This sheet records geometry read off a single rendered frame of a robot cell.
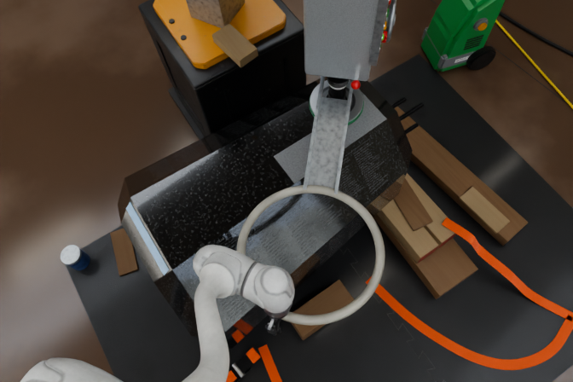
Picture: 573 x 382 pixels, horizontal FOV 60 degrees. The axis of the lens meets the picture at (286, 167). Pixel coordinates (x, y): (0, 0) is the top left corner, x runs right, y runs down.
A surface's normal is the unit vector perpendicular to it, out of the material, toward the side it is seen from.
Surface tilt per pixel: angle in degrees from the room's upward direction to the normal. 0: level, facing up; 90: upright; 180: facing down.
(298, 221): 45
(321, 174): 16
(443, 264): 0
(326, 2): 90
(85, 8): 0
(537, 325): 0
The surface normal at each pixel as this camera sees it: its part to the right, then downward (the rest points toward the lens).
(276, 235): 0.39, 0.18
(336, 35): -0.18, 0.88
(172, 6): -0.04, -0.45
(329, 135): -0.10, -0.18
